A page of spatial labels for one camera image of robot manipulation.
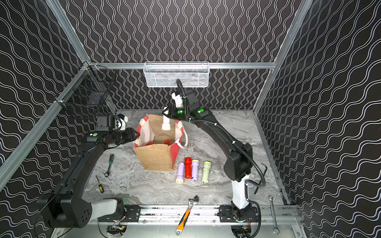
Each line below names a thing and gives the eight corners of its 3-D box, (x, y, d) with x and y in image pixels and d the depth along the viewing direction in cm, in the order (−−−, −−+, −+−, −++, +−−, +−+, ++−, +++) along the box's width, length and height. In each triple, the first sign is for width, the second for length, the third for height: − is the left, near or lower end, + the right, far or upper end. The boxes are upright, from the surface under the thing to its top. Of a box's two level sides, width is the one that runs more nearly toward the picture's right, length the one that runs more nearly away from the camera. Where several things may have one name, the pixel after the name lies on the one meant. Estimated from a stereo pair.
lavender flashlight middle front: (191, 181, 87) (191, 179, 84) (191, 161, 94) (191, 159, 92) (199, 181, 87) (199, 179, 84) (198, 161, 94) (199, 159, 92)
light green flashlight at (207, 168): (200, 182, 87) (200, 180, 84) (204, 163, 94) (204, 160, 92) (208, 184, 86) (208, 182, 83) (211, 164, 94) (211, 162, 91)
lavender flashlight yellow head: (176, 183, 86) (175, 182, 84) (177, 163, 93) (177, 161, 91) (184, 183, 86) (184, 182, 84) (184, 163, 93) (184, 161, 91)
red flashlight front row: (184, 178, 88) (184, 177, 85) (184, 159, 95) (184, 157, 93) (191, 178, 88) (191, 177, 85) (191, 159, 95) (191, 157, 93)
